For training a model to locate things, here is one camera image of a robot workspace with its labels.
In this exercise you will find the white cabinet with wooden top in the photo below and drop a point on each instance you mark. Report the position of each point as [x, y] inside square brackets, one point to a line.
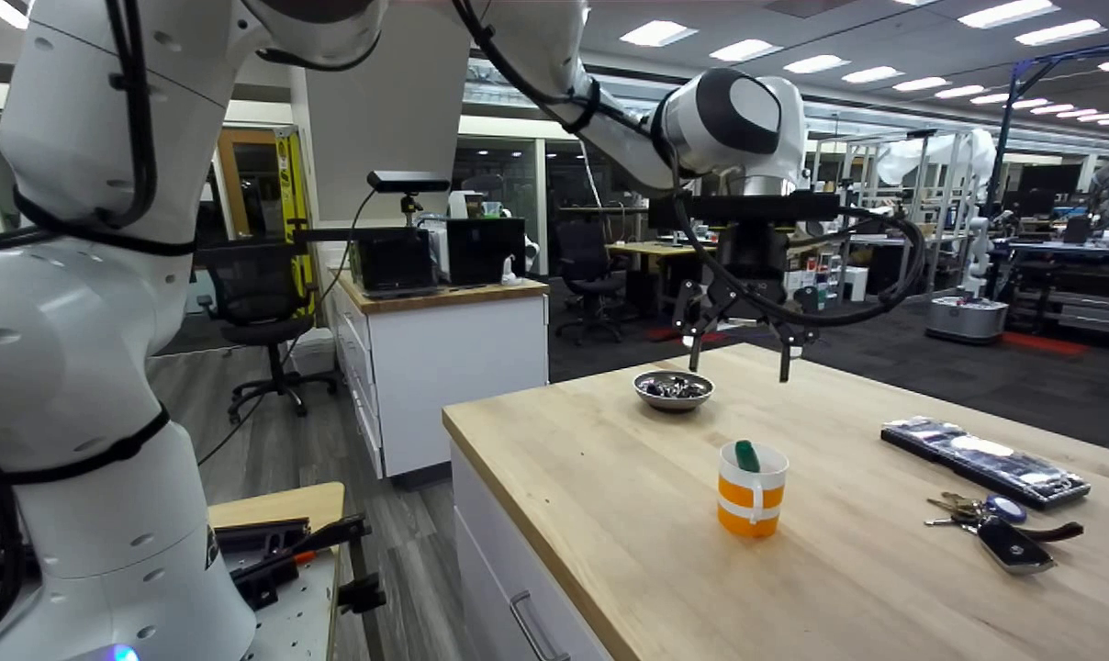
[457, 368]

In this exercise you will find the metal key bunch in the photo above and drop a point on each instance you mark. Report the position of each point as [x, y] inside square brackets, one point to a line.
[963, 507]

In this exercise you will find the black clamp tools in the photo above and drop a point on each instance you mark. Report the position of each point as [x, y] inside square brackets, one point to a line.
[291, 558]

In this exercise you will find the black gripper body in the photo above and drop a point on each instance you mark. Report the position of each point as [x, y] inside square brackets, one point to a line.
[750, 264]

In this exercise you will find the black computer box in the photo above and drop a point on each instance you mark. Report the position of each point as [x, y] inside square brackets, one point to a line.
[481, 252]

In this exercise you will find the small grey bowl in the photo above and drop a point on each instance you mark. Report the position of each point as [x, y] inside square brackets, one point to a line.
[672, 390]

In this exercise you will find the ceiling light panel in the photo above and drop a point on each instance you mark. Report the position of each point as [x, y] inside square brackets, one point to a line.
[817, 63]
[1058, 31]
[659, 36]
[870, 74]
[743, 48]
[1008, 12]

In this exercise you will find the white perforated base plate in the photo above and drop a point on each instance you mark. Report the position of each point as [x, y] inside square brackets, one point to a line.
[301, 625]

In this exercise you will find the black camera on stand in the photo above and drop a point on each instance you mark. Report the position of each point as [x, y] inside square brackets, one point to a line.
[410, 183]

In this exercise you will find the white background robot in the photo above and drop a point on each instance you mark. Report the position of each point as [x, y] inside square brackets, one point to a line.
[963, 245]

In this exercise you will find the black monitor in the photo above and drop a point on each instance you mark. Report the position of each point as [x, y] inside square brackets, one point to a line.
[395, 264]

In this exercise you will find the yellow door post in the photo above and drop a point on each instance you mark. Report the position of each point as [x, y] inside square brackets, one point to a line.
[296, 206]

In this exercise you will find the orange and white mug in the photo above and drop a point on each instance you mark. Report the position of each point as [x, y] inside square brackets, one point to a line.
[750, 506]

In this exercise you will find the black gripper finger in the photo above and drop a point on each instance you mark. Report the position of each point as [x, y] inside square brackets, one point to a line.
[785, 351]
[694, 334]

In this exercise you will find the green capped marker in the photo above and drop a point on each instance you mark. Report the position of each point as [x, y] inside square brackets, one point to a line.
[745, 457]

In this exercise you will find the blue metal arch frame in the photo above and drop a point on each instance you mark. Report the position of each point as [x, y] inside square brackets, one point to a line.
[1008, 112]

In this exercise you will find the black office chair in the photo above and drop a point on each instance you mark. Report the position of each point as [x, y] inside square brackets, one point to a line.
[260, 308]
[587, 270]

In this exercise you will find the wooden platform board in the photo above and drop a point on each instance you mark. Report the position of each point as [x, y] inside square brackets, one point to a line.
[280, 500]

